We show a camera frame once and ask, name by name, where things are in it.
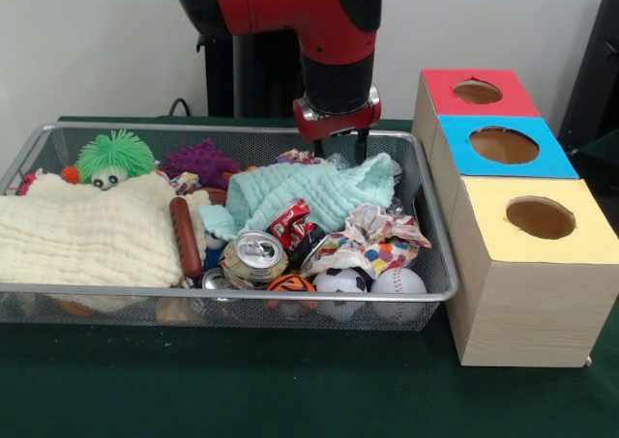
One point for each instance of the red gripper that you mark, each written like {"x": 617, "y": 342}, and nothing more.
{"x": 338, "y": 124}

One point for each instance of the mint green cloth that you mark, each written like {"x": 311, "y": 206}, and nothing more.
{"x": 309, "y": 191}

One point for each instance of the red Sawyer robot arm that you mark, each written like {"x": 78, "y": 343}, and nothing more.
{"x": 314, "y": 12}

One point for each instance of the wooden box with three holes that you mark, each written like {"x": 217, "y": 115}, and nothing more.
{"x": 527, "y": 288}

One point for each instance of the shallow mesh bin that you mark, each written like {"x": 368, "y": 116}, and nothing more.
{"x": 121, "y": 312}

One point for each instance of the crushed red cola can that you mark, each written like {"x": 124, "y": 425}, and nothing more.
{"x": 290, "y": 223}

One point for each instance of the crumpled colourful dotted paper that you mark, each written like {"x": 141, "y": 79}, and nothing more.
{"x": 372, "y": 244}

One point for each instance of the brown toy football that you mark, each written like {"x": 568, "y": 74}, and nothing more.
{"x": 216, "y": 196}

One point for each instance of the small soccer ball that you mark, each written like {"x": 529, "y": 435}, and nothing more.
{"x": 341, "y": 283}

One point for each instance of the crushed beige drink can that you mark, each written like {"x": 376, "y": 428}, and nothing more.
{"x": 254, "y": 259}

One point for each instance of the purple spiky toy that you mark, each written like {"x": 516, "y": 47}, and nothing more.
{"x": 198, "y": 162}

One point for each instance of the orange tiger-striped ball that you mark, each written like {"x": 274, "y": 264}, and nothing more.
{"x": 290, "y": 284}

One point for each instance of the white baseball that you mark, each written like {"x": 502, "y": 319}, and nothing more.
{"x": 399, "y": 283}

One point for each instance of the brown toy hot dog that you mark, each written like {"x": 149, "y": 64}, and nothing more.
{"x": 186, "y": 240}

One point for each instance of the small silver can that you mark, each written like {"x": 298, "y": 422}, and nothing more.
{"x": 216, "y": 279}

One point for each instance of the green spiky puffer toy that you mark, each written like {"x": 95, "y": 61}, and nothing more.
{"x": 116, "y": 155}

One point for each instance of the cream knitted cloth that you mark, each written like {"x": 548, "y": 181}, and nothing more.
{"x": 82, "y": 235}

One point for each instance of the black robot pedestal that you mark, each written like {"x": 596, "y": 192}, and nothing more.
{"x": 256, "y": 75}

